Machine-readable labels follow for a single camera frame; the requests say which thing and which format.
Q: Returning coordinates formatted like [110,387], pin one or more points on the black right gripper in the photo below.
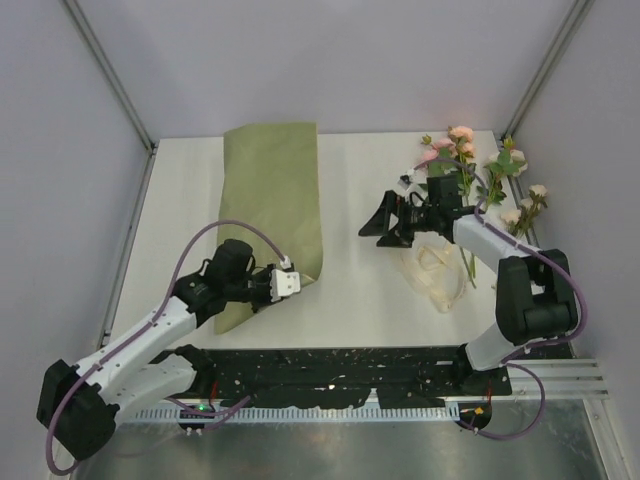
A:
[401,218]

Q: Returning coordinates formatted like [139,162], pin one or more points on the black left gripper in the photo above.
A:
[261,295]

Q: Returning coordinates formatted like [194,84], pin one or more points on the cream ribbon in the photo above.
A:
[436,270]

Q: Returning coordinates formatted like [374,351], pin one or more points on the green wrapping paper sheet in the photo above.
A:
[271,182]

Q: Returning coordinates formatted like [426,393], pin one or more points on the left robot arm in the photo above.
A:
[81,405]

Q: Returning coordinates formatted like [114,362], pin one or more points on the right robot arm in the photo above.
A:
[537,302]

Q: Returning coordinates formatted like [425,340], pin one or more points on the pink rose stem left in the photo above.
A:
[435,155]

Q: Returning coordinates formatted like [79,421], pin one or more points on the pink rose stem middle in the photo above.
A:
[464,152]

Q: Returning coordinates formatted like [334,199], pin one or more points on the pale pink rose stem right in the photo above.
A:
[520,221]

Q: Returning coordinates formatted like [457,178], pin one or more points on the white rose stem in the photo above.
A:
[509,162]

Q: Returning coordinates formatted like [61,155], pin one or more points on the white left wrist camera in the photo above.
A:
[284,281]

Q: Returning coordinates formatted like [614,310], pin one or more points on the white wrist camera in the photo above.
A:
[407,181]
[284,281]

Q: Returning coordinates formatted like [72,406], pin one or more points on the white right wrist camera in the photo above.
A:
[407,181]

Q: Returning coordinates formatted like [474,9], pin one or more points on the white slotted cable duct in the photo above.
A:
[166,413]

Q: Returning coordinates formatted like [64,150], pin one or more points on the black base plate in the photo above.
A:
[337,378]

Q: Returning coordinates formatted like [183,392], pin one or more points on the aluminium front rail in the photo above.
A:
[562,379]

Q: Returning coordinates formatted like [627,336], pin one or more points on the right aluminium frame post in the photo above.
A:
[560,42]

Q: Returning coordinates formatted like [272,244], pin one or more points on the aluminium frame post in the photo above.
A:
[86,32]
[560,42]

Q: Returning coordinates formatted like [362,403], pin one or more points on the left aluminium frame post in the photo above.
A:
[86,32]

